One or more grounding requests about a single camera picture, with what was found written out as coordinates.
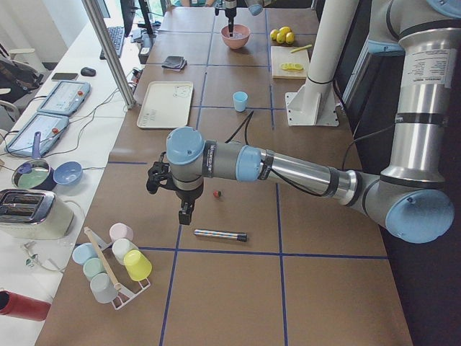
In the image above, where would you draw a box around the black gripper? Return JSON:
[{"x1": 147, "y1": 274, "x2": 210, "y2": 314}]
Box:
[
  {"x1": 225, "y1": 7, "x2": 236, "y2": 37},
  {"x1": 146, "y1": 151, "x2": 203, "y2": 225}
]

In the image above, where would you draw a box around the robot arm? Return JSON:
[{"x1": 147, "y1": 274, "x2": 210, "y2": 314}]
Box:
[
  {"x1": 146, "y1": 1, "x2": 460, "y2": 244},
  {"x1": 213, "y1": 0, "x2": 264, "y2": 37}
]

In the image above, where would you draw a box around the clear ice cube pile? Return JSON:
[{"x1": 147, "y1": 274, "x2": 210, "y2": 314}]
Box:
[{"x1": 225, "y1": 31, "x2": 247, "y2": 40}]

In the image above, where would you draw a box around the pink upturned cup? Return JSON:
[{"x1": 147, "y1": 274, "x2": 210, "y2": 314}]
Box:
[{"x1": 109, "y1": 223, "x2": 134, "y2": 242}]

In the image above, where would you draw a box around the cream upturned cup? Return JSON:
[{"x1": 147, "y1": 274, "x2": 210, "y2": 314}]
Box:
[{"x1": 112, "y1": 238, "x2": 138, "y2": 266}]

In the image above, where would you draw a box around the yellow upturned cup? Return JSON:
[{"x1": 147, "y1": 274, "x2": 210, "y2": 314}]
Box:
[{"x1": 123, "y1": 249, "x2": 153, "y2": 282}]

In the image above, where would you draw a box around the light blue plastic cup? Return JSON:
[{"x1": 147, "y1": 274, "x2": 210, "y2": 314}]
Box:
[{"x1": 233, "y1": 91, "x2": 249, "y2": 112}]

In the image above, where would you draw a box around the green upturned cup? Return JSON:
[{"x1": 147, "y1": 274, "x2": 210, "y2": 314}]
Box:
[{"x1": 83, "y1": 257, "x2": 106, "y2": 282}]

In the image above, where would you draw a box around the blue upturned cup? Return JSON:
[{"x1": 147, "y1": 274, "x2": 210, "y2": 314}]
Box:
[{"x1": 72, "y1": 242, "x2": 97, "y2": 265}]

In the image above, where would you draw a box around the grey upturned cup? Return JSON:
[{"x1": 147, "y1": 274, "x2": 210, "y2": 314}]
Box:
[{"x1": 90, "y1": 272, "x2": 118, "y2": 303}]

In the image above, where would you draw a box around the pink bowl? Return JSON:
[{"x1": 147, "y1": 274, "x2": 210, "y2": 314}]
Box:
[{"x1": 220, "y1": 24, "x2": 251, "y2": 50}]

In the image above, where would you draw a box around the whole lemon top left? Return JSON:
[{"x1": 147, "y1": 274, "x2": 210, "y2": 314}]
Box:
[{"x1": 269, "y1": 30, "x2": 279, "y2": 40}]

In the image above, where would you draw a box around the whole lemon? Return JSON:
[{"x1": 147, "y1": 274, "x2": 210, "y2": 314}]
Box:
[
  {"x1": 269, "y1": 30, "x2": 279, "y2": 40},
  {"x1": 276, "y1": 32, "x2": 286, "y2": 44},
  {"x1": 285, "y1": 32, "x2": 295, "y2": 45},
  {"x1": 279, "y1": 26, "x2": 292, "y2": 34}
]

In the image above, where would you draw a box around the whole lemon middle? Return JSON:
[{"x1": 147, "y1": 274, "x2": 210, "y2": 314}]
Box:
[{"x1": 276, "y1": 32, "x2": 286, "y2": 44}]

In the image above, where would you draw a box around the whole lemon top right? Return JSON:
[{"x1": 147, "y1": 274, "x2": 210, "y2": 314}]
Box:
[{"x1": 279, "y1": 26, "x2": 292, "y2": 34}]

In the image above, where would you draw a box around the steel muddler black tip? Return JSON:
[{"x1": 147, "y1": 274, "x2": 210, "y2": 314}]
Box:
[{"x1": 194, "y1": 229, "x2": 248, "y2": 242}]

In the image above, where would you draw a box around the whole lemon bottom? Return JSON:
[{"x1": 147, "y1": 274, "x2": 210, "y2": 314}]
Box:
[{"x1": 285, "y1": 32, "x2": 295, "y2": 45}]

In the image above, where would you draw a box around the grey folded cloth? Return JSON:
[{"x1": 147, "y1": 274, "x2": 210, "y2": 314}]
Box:
[{"x1": 161, "y1": 56, "x2": 187, "y2": 70}]

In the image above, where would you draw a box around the bamboo cutting board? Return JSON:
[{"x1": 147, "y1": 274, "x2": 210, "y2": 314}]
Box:
[{"x1": 271, "y1": 46, "x2": 310, "y2": 79}]

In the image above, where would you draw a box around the lemon slices row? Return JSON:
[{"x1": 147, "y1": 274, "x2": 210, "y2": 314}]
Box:
[{"x1": 279, "y1": 63, "x2": 304, "y2": 71}]

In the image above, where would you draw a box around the yellow-green plastic knife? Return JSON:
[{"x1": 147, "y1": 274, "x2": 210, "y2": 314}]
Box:
[{"x1": 290, "y1": 44, "x2": 313, "y2": 53}]

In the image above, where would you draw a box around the black monitor stand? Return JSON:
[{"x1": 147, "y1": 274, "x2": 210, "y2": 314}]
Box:
[{"x1": 138, "y1": 0, "x2": 161, "y2": 39}]

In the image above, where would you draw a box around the cream bear serving tray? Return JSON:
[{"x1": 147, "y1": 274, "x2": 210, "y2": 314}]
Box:
[{"x1": 137, "y1": 81, "x2": 193, "y2": 129}]

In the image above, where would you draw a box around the black keyboard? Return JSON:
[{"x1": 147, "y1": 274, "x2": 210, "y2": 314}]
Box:
[{"x1": 107, "y1": 26, "x2": 125, "y2": 58}]

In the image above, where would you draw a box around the blue bowl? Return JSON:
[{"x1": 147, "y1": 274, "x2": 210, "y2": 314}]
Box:
[{"x1": 53, "y1": 161, "x2": 83, "y2": 186}]

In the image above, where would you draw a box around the black computer mouse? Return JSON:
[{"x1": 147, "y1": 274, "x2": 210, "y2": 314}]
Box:
[{"x1": 80, "y1": 67, "x2": 97, "y2": 77}]

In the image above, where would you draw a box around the cream toaster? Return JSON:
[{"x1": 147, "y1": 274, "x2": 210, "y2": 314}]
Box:
[{"x1": 1, "y1": 189, "x2": 73, "y2": 240}]

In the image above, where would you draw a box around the near teach pendant tablet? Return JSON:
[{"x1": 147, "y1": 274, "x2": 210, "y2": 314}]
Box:
[{"x1": 5, "y1": 112, "x2": 69, "y2": 158}]

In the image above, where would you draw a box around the teach pendant tablet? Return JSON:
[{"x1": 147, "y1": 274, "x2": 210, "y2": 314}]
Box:
[
  {"x1": 5, "y1": 112, "x2": 69, "y2": 158},
  {"x1": 37, "y1": 80, "x2": 91, "y2": 117}
]

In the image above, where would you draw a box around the far teach pendant tablet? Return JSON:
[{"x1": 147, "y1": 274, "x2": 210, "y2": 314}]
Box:
[{"x1": 37, "y1": 80, "x2": 91, "y2": 117}]

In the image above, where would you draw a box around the black smartphone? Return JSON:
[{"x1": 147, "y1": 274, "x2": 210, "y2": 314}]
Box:
[{"x1": 51, "y1": 72, "x2": 79, "y2": 81}]

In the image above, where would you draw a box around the red cylinder bottle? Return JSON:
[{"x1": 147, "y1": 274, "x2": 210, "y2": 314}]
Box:
[{"x1": 1, "y1": 290, "x2": 51, "y2": 321}]

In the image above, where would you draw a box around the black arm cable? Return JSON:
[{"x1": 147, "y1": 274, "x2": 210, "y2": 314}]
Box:
[{"x1": 225, "y1": 111, "x2": 255, "y2": 146}]

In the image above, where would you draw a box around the white wire cup rack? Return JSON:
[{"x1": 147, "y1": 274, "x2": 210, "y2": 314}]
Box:
[{"x1": 84, "y1": 226, "x2": 151, "y2": 311}]

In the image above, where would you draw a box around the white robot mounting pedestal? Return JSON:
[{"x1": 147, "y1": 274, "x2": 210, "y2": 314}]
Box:
[{"x1": 285, "y1": 0, "x2": 359, "y2": 127}]

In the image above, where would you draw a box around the aluminium frame post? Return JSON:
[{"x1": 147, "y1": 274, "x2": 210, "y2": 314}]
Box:
[{"x1": 82, "y1": 0, "x2": 136, "y2": 109}]

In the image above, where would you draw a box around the saucepan with purple handle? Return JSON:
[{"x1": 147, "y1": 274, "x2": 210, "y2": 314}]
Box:
[{"x1": 12, "y1": 131, "x2": 56, "y2": 191}]

